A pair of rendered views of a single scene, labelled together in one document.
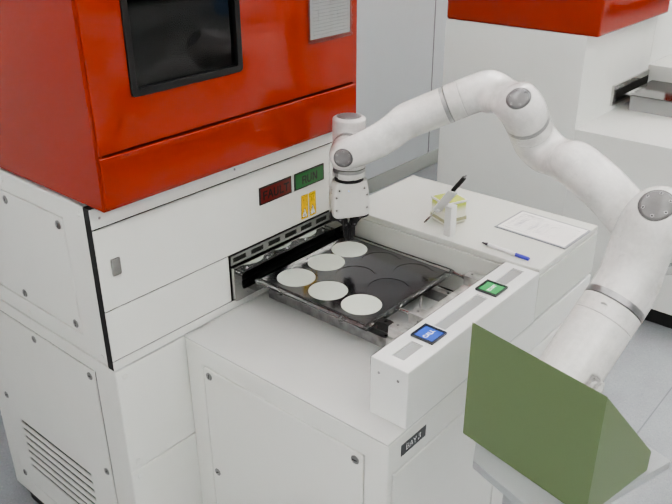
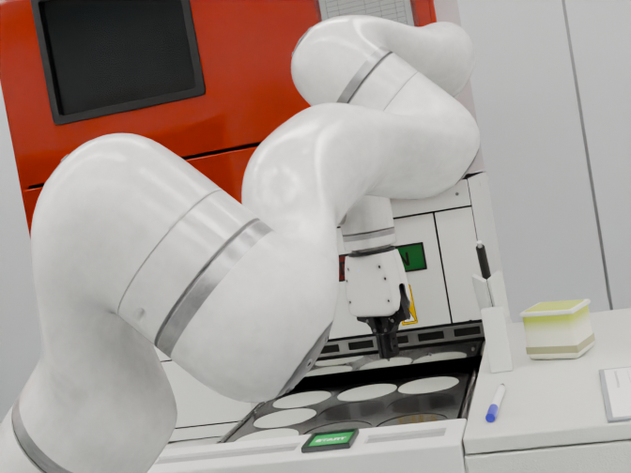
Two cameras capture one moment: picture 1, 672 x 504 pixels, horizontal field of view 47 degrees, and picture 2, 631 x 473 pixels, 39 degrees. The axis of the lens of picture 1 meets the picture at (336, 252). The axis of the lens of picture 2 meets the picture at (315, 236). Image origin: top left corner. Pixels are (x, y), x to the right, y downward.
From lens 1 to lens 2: 181 cm
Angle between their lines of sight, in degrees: 65
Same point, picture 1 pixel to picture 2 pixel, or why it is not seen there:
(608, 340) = not seen: outside the picture
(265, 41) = (241, 55)
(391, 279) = (367, 424)
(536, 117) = (309, 72)
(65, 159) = not seen: hidden behind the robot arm
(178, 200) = not seen: hidden behind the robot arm
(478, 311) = (234, 460)
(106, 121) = (27, 149)
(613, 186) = (250, 176)
